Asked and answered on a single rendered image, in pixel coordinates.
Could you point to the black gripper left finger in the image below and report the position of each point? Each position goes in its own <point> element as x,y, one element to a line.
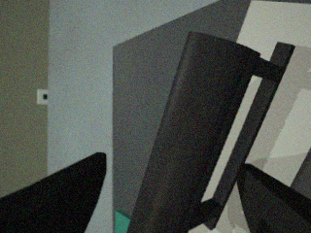
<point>63,202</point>

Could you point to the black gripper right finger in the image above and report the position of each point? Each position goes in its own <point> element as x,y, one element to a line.
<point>269,205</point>

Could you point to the green small trowel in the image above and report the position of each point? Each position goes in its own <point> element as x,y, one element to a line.
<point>121,221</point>

